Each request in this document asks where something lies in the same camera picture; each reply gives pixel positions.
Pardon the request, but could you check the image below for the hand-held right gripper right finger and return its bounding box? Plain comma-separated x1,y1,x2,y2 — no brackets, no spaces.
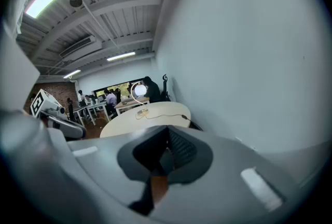
150,125,309,224

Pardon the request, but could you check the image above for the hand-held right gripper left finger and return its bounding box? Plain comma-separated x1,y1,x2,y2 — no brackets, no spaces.
66,125,171,216

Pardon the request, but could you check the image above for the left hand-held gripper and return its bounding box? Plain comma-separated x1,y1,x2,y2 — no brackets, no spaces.
30,89,87,139

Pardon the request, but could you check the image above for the globe desk lamp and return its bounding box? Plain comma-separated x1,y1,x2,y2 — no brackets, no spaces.
130,81,150,118

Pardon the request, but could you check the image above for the ceiling tube light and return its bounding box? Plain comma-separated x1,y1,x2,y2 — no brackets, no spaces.
63,69,81,79
106,51,136,62

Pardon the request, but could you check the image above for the white office desk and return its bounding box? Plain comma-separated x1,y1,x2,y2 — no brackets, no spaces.
87,101,108,125
72,105,91,127

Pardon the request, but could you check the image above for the wooden office desk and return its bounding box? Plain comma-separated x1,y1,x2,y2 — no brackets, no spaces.
114,96,150,116

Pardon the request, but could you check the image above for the wide window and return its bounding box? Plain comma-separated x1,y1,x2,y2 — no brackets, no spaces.
93,78,145,96

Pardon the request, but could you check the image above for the ceiling air conditioner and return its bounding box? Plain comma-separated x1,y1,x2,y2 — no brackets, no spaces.
59,35,103,62

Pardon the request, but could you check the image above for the black headrest office chair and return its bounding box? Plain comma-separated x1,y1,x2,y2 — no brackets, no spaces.
159,74,172,102

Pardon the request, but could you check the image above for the white ceiling pipe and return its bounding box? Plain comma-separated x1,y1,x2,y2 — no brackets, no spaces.
80,0,120,49

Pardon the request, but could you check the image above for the lamp power cable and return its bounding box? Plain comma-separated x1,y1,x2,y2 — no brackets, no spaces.
135,111,204,132

